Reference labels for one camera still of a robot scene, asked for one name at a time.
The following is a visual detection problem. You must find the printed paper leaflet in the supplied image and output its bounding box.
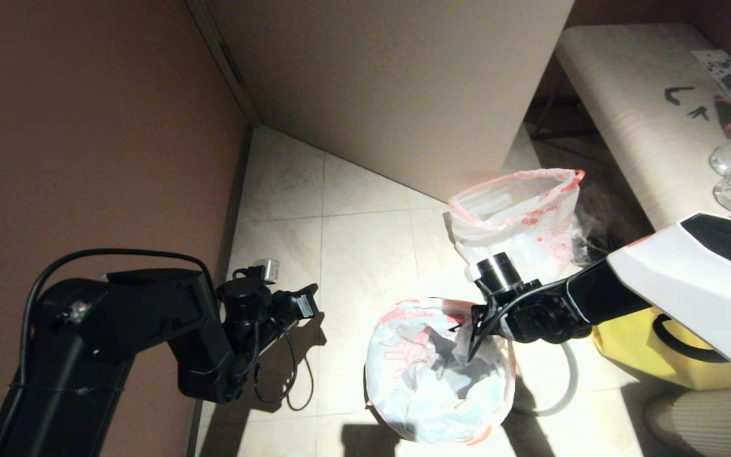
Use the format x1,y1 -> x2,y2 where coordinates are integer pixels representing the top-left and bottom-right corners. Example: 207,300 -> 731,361
691,50 -> 731,101

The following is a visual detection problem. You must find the grey plastic bin ring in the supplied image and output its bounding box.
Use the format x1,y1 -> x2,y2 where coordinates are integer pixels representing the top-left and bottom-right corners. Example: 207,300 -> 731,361
511,341 -> 579,418

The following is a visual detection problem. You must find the black cylindrical wrist camera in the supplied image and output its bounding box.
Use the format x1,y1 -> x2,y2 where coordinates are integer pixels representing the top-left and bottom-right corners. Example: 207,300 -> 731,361
465,252 -> 525,299

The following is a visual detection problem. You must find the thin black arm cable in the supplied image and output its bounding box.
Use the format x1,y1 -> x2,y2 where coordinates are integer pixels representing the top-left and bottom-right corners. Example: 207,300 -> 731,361
20,248 -> 220,394

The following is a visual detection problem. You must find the beige door panel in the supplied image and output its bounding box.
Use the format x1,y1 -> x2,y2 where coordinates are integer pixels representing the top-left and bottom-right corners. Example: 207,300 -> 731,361
204,0 -> 574,202

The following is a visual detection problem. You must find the black braided cable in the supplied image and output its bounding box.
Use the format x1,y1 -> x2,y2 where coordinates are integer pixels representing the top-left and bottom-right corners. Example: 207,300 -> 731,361
253,324 -> 314,411

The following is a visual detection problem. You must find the red black screwdriver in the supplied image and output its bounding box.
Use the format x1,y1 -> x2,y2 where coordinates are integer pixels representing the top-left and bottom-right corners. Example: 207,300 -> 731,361
715,95 -> 731,138

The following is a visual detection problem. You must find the light wood grain table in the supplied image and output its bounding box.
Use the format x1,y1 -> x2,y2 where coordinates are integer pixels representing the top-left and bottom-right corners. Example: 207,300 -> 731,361
529,24 -> 731,232

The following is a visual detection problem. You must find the clear bag with black contents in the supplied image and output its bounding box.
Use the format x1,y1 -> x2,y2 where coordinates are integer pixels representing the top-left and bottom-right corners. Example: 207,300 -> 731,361
574,187 -> 642,267

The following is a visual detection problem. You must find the black cylindrical wrist motor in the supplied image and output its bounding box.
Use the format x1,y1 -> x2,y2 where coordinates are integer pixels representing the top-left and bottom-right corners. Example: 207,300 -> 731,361
218,278 -> 272,328

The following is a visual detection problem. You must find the yellow fabric tote bag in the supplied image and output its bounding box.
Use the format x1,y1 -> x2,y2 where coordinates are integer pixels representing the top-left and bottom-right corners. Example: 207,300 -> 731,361
591,306 -> 731,390

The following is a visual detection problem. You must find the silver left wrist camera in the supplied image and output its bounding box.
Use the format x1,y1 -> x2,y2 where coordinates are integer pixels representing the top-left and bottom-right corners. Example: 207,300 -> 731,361
232,258 -> 280,284

